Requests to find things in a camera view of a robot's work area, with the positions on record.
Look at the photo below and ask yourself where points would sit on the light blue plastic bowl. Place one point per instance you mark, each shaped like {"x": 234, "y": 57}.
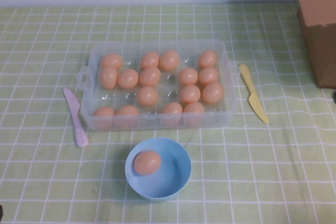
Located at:
{"x": 173, "y": 179}

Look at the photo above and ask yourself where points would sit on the pink plastic knife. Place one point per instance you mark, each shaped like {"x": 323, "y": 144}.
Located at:
{"x": 76, "y": 119}

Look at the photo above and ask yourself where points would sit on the brown egg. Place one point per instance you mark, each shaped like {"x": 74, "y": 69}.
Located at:
{"x": 208, "y": 75}
{"x": 169, "y": 60}
{"x": 108, "y": 77}
{"x": 194, "y": 111}
{"x": 147, "y": 162}
{"x": 149, "y": 76}
{"x": 172, "y": 111}
{"x": 188, "y": 76}
{"x": 104, "y": 114}
{"x": 111, "y": 60}
{"x": 149, "y": 60}
{"x": 190, "y": 94}
{"x": 207, "y": 58}
{"x": 212, "y": 92}
{"x": 147, "y": 95}
{"x": 127, "y": 79}
{"x": 126, "y": 113}

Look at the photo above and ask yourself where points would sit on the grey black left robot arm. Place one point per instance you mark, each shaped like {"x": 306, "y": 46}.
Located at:
{"x": 1, "y": 214}

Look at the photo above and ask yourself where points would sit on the yellow plastic knife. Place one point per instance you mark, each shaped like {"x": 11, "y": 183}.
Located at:
{"x": 249, "y": 85}

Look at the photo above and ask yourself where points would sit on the green checked tablecloth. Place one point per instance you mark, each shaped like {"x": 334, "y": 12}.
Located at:
{"x": 262, "y": 169}

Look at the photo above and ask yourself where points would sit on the brown cardboard box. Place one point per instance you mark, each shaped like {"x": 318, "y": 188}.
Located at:
{"x": 320, "y": 37}

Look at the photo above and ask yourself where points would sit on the clear plastic egg box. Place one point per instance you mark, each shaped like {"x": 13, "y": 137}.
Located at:
{"x": 131, "y": 47}

